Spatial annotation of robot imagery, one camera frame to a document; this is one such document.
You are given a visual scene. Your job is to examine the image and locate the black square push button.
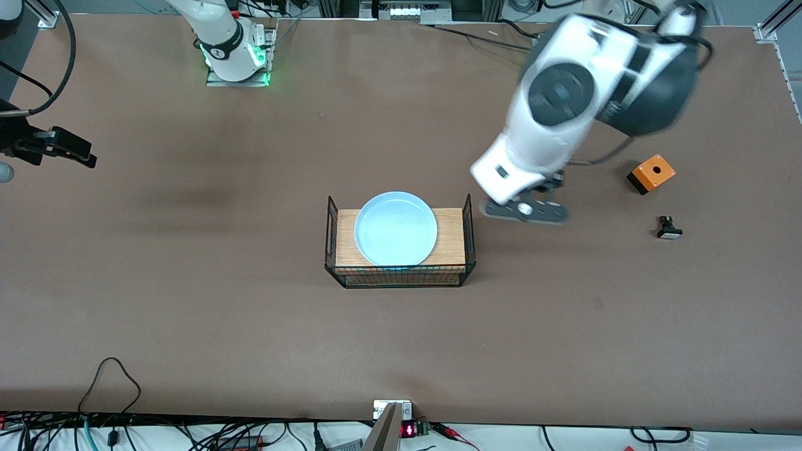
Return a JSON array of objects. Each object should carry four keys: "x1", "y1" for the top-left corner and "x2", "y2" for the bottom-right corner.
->
[{"x1": 655, "y1": 215, "x2": 684, "y2": 241}]

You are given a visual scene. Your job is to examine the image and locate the orange box with round hole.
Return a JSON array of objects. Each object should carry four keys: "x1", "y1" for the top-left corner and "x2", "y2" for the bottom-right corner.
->
[{"x1": 627, "y1": 154, "x2": 677, "y2": 195}]

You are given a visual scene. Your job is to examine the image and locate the grey metal bar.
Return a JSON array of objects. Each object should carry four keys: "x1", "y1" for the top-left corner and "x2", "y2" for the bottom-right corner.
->
[{"x1": 362, "y1": 403, "x2": 402, "y2": 451}]

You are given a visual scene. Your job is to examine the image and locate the white power strip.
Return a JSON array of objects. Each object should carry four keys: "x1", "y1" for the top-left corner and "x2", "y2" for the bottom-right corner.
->
[{"x1": 359, "y1": 0, "x2": 453, "y2": 26}]

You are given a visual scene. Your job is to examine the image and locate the thin black looped cable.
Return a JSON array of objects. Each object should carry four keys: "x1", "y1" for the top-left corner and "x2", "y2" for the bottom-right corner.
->
[{"x1": 78, "y1": 357, "x2": 142, "y2": 415}]

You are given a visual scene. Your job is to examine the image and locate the aluminium frame profile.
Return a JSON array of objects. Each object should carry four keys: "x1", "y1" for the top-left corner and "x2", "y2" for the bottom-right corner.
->
[
  {"x1": 24, "y1": 0, "x2": 60, "y2": 30},
  {"x1": 755, "y1": 0, "x2": 802, "y2": 43}
]

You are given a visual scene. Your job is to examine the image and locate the light wooden board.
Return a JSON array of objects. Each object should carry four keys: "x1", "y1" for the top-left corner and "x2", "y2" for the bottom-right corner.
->
[{"x1": 336, "y1": 208, "x2": 467, "y2": 267}]

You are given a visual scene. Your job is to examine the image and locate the small white box device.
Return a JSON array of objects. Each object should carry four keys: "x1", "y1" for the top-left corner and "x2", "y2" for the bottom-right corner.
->
[{"x1": 373, "y1": 400, "x2": 413, "y2": 421}]

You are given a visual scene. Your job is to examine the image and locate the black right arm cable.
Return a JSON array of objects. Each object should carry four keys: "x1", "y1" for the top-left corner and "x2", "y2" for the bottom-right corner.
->
[{"x1": 0, "y1": 0, "x2": 77, "y2": 120}]

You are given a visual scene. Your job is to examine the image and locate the red clip test leads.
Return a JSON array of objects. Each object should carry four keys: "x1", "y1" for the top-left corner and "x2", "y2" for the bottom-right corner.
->
[{"x1": 431, "y1": 422, "x2": 480, "y2": 451}]

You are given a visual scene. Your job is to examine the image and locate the light blue round plate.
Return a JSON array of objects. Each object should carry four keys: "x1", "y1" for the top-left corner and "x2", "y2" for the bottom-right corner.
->
[{"x1": 354, "y1": 191, "x2": 439, "y2": 267}]

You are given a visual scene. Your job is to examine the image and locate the black wire mesh basket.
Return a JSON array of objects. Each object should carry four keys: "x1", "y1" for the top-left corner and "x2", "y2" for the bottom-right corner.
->
[{"x1": 324, "y1": 193, "x2": 477, "y2": 289}]

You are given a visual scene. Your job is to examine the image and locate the black coiled cable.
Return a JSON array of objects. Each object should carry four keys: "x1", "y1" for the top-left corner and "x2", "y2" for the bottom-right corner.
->
[{"x1": 630, "y1": 426, "x2": 693, "y2": 443}]

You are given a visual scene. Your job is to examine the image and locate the thick black table cable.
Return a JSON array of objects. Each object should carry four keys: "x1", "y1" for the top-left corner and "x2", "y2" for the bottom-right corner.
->
[{"x1": 432, "y1": 24, "x2": 534, "y2": 52}]

